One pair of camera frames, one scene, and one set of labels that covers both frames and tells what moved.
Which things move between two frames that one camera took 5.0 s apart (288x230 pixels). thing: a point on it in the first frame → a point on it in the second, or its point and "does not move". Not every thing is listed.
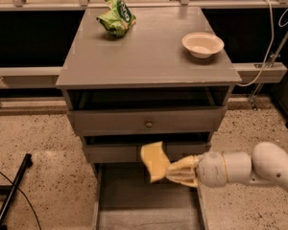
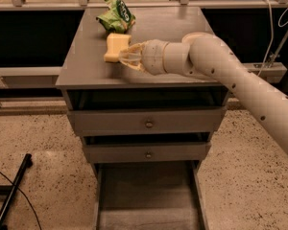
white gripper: [211, 170] → [154, 57]
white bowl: [203, 45] does not move
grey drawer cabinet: [144, 87] does not move
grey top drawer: [146, 121] does not move
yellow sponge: [154, 156] → [115, 43]
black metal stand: [11, 190] does not move
